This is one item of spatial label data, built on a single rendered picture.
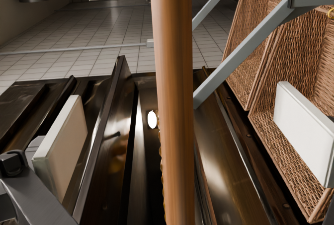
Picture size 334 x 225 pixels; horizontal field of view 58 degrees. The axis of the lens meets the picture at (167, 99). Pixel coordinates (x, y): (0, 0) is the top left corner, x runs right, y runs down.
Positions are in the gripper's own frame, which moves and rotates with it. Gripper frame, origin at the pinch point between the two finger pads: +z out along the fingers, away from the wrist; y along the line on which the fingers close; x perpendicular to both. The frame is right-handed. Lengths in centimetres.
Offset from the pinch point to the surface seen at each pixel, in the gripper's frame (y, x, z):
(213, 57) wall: 36, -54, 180
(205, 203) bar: 3.4, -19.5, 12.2
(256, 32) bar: 18.3, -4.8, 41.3
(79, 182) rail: -24, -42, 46
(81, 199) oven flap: -22, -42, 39
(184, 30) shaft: 0.8, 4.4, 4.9
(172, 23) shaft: -0.1, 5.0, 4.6
